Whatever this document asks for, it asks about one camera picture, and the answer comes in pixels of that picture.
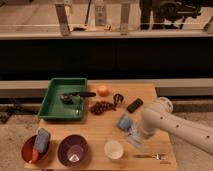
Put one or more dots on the blue-white towel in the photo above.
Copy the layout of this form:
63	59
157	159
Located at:
136	135

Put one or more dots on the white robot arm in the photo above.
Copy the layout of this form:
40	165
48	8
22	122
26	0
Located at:
158	115

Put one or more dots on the purple bowl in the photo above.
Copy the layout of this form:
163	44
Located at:
72	150

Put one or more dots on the red bowl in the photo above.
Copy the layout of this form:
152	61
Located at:
27	148

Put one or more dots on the orange fruit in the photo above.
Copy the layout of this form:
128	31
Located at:
103	91

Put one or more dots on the dark grape bunch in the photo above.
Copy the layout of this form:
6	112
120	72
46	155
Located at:
100	107

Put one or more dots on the black rectangular remote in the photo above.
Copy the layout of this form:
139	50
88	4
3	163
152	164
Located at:
131	108

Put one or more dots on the blue rolled cup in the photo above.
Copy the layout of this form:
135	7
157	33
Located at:
125	122

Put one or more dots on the green plastic tray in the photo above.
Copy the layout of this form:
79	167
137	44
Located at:
53	109

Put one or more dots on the white paper cup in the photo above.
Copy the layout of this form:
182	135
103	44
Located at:
113	150

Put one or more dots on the blue sponge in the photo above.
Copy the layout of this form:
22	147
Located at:
42	139

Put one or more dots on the silver spoon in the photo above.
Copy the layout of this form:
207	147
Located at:
155	156

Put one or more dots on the orange carrot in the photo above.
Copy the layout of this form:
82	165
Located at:
35	155

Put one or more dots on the black handled scoop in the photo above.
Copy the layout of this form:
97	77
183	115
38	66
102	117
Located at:
75	97

